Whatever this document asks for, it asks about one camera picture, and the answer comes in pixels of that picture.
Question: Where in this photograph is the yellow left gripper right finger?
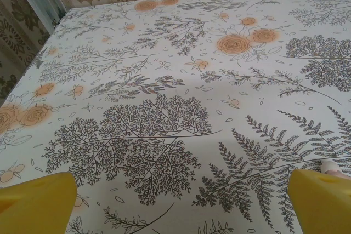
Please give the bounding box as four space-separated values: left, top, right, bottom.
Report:
285 168 351 234

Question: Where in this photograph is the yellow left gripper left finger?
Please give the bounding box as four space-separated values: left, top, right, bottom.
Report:
0 172 78 234

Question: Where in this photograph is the floral print tablecloth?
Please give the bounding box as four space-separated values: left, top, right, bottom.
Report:
0 0 351 234

